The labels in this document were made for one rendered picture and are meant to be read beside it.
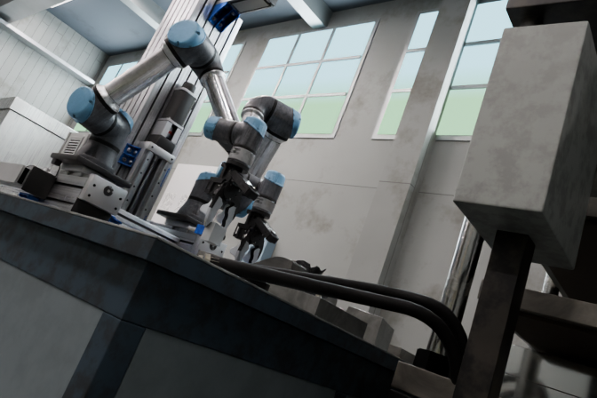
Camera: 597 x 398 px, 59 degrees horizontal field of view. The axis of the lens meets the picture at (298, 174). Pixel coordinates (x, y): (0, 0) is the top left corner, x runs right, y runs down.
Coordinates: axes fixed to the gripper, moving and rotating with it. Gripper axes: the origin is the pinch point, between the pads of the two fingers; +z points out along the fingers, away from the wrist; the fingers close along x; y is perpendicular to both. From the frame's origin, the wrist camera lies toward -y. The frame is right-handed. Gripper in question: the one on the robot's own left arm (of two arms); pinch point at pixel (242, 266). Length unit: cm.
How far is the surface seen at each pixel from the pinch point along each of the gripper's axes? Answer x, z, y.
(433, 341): 7, 5, -74
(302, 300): 19.1, 6.7, -42.8
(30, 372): 79, 36, -43
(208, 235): 31.6, -1.1, -13.7
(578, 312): 2, -11, -101
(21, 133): -144, -109, 629
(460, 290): 7, -8, -77
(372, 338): -24.4, 6.7, -41.0
